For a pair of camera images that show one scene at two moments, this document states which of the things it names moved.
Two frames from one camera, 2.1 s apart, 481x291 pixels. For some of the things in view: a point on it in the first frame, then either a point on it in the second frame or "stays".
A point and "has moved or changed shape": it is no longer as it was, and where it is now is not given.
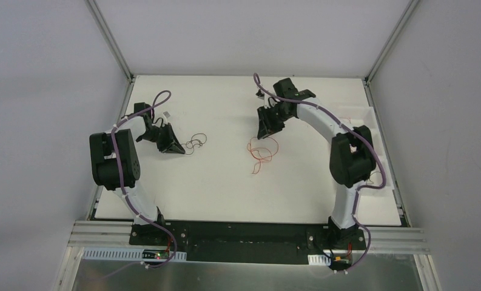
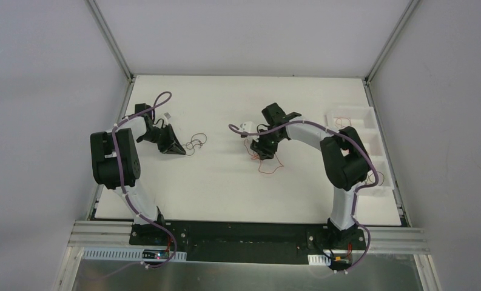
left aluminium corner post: [110, 39] stays
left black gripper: [164, 137] stays
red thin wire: [266, 157] has moved or changed shape
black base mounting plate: [258, 243] stays
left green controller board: [153, 254] stays
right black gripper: [267, 119] to [264, 145]
